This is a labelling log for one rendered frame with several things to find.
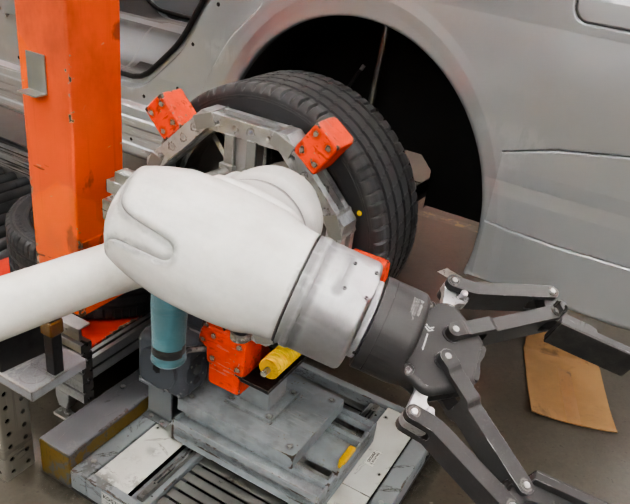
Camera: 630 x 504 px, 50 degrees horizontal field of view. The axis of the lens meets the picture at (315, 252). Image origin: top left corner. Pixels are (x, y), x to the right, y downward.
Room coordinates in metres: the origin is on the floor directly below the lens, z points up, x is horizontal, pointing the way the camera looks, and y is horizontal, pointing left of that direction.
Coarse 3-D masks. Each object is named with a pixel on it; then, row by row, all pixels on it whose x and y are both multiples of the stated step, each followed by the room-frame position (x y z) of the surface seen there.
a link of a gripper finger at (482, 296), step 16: (448, 288) 0.48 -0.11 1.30; (464, 288) 0.48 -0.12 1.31; (480, 288) 0.48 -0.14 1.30; (496, 288) 0.48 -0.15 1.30; (512, 288) 0.49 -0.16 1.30; (528, 288) 0.49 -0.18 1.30; (544, 288) 0.50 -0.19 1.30; (480, 304) 0.48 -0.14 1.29; (496, 304) 0.49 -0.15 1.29; (512, 304) 0.49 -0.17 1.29; (528, 304) 0.50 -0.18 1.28
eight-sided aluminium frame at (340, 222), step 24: (192, 120) 1.46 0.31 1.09; (216, 120) 1.44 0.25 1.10; (240, 120) 1.41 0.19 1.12; (264, 120) 1.43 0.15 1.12; (168, 144) 1.49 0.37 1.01; (192, 144) 1.51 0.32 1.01; (264, 144) 1.37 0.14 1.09; (288, 144) 1.35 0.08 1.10; (336, 192) 1.34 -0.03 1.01; (336, 216) 1.29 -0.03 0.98; (336, 240) 1.28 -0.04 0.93
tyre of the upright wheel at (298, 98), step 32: (224, 96) 1.53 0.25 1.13; (256, 96) 1.49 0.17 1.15; (288, 96) 1.46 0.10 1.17; (320, 96) 1.51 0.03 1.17; (352, 96) 1.59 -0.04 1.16; (352, 128) 1.45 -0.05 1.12; (384, 128) 1.55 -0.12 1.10; (352, 160) 1.38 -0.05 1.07; (384, 160) 1.46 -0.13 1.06; (352, 192) 1.37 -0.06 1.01; (384, 192) 1.40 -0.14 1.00; (416, 192) 1.53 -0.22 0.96; (384, 224) 1.36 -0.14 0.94; (384, 256) 1.35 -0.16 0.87
